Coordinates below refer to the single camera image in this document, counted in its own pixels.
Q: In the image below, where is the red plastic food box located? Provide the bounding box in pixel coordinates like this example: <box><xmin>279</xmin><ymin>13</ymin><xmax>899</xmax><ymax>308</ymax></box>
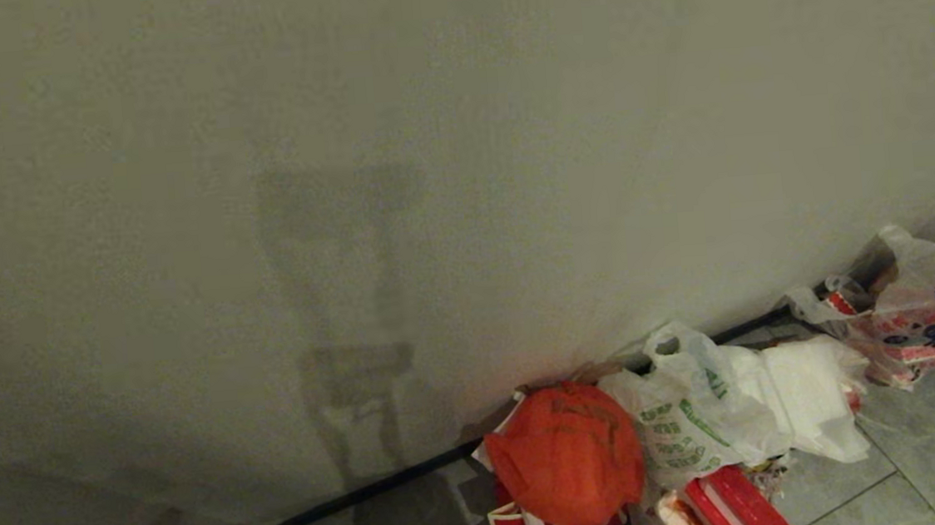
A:
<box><xmin>680</xmin><ymin>460</ymin><xmax>793</xmax><ymax>525</ymax></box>

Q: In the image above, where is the white bag with green print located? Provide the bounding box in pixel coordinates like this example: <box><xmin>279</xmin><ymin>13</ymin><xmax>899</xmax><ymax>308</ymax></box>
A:
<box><xmin>596</xmin><ymin>313</ymin><xmax>794</xmax><ymax>494</ymax></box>

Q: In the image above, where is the red and white can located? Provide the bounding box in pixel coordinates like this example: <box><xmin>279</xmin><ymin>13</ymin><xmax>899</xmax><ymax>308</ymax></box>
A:
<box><xmin>823</xmin><ymin>275</ymin><xmax>859</xmax><ymax>319</ymax></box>

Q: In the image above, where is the orange plastic bag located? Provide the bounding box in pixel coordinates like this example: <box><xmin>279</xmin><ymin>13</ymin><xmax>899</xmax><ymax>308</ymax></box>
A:
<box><xmin>479</xmin><ymin>376</ymin><xmax>650</xmax><ymax>525</ymax></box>

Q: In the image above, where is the plain white plastic bag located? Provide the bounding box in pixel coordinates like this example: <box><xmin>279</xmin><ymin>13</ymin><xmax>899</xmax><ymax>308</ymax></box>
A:
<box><xmin>720</xmin><ymin>331</ymin><xmax>878</xmax><ymax>473</ymax></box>

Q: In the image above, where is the clear bag with red-blue print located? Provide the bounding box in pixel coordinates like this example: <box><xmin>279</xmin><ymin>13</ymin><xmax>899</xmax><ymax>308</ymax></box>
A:
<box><xmin>781</xmin><ymin>221</ymin><xmax>935</xmax><ymax>400</ymax></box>

